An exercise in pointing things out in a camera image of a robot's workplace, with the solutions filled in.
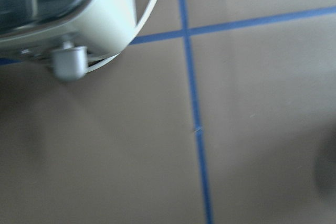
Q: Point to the white chrome toaster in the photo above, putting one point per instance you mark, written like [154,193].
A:
[66,35]

